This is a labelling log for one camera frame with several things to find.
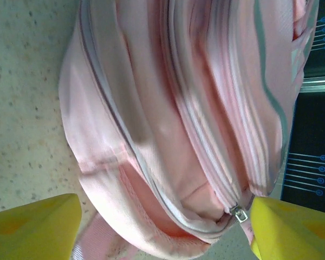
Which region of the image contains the aluminium frame post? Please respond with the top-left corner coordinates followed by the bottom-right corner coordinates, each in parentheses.
top-left (300, 77), bottom-right (325, 93)

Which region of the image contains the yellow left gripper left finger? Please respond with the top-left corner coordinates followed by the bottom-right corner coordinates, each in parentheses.
top-left (0, 193), bottom-right (82, 260)

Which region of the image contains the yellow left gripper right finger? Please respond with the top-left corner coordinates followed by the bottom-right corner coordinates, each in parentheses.
top-left (250, 196), bottom-right (325, 260)

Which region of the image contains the blue printed side panel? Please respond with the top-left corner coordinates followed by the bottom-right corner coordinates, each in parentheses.
top-left (281, 92), bottom-right (325, 208)

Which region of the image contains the pink backpack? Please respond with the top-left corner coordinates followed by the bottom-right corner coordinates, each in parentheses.
top-left (58, 0), bottom-right (320, 260)

